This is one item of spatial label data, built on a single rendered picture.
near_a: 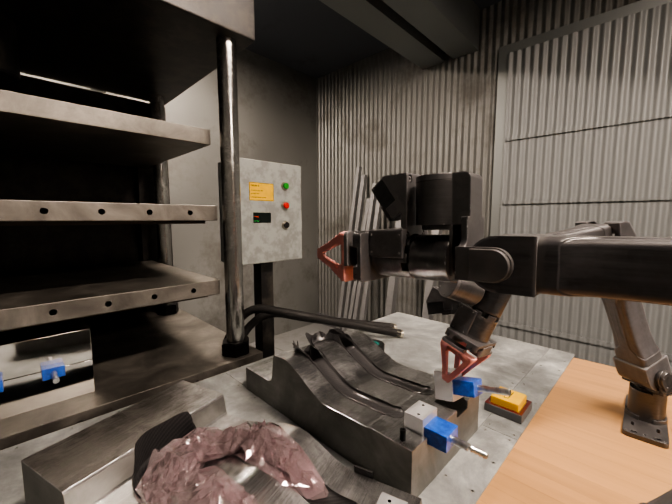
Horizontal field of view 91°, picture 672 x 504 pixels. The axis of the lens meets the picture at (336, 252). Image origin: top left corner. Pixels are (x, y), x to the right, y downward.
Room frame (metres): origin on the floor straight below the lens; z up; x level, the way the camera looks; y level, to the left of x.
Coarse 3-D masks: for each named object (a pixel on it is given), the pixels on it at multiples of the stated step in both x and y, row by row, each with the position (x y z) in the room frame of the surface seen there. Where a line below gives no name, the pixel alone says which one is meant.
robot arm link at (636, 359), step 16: (608, 304) 0.67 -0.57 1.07; (624, 304) 0.65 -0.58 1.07; (640, 304) 0.66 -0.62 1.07; (624, 320) 0.66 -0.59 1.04; (640, 320) 0.66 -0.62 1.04; (624, 336) 0.67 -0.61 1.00; (640, 336) 0.66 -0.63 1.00; (624, 352) 0.68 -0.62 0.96; (640, 352) 0.66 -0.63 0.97; (656, 352) 0.66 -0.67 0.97; (624, 368) 0.69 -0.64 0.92; (640, 368) 0.66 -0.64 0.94; (656, 368) 0.65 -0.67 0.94
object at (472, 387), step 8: (440, 368) 0.64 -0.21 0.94; (448, 368) 0.64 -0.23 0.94; (440, 376) 0.61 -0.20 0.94; (464, 376) 0.62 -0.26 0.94; (440, 384) 0.61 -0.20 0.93; (448, 384) 0.60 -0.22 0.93; (456, 384) 0.59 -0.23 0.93; (464, 384) 0.58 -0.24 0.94; (472, 384) 0.57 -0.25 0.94; (480, 384) 0.60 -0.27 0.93; (440, 392) 0.61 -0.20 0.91; (448, 392) 0.60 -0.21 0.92; (456, 392) 0.59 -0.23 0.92; (464, 392) 0.58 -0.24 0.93; (472, 392) 0.57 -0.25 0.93; (480, 392) 0.59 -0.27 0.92; (488, 392) 0.57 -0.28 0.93; (496, 392) 0.56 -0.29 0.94; (504, 392) 0.55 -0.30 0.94; (448, 400) 0.59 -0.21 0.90
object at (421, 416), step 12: (408, 408) 0.54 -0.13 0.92; (420, 408) 0.54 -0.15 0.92; (432, 408) 0.54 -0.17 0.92; (408, 420) 0.53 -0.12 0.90; (420, 420) 0.51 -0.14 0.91; (432, 420) 0.53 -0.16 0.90; (444, 420) 0.53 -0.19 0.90; (420, 432) 0.51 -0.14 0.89; (432, 432) 0.50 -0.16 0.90; (444, 432) 0.50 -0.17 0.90; (456, 432) 0.51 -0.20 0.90; (432, 444) 0.50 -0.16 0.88; (444, 444) 0.49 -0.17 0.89; (456, 444) 0.49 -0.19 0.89; (468, 444) 0.48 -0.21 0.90; (480, 456) 0.47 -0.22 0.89
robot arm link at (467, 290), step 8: (464, 280) 0.56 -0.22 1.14; (440, 288) 0.60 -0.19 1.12; (448, 288) 0.58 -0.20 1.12; (456, 288) 0.56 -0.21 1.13; (464, 288) 0.56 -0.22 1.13; (472, 288) 0.56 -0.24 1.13; (480, 288) 0.57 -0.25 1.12; (448, 296) 0.57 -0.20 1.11; (456, 296) 0.57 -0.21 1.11; (464, 296) 0.57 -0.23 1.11; (472, 296) 0.57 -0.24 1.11; (480, 296) 0.57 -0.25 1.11; (472, 304) 0.58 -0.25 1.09
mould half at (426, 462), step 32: (288, 352) 0.74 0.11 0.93; (384, 352) 0.83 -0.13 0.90; (256, 384) 0.79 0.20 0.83; (288, 384) 0.69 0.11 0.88; (320, 384) 0.66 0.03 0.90; (352, 384) 0.69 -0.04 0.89; (384, 384) 0.69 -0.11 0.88; (288, 416) 0.70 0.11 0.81; (320, 416) 0.62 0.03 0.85; (352, 416) 0.57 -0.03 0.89; (384, 416) 0.56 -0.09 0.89; (448, 416) 0.56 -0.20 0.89; (352, 448) 0.56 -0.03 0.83; (384, 448) 0.51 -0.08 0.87; (416, 448) 0.48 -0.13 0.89; (384, 480) 0.51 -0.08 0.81; (416, 480) 0.48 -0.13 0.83
